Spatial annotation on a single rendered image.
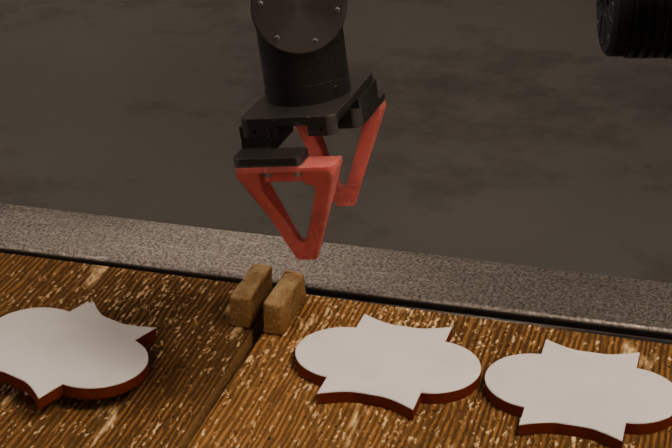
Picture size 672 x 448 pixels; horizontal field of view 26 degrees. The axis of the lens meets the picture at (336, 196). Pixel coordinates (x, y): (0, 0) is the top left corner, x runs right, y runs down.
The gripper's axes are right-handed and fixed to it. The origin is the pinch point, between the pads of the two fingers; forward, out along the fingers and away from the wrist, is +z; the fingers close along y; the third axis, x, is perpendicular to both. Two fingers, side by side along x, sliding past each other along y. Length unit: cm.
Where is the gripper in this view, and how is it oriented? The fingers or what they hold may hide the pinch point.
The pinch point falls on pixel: (326, 219)
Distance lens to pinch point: 100.6
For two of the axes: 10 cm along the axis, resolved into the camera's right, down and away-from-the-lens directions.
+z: 1.3, 9.3, 3.4
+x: -9.5, 0.2, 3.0
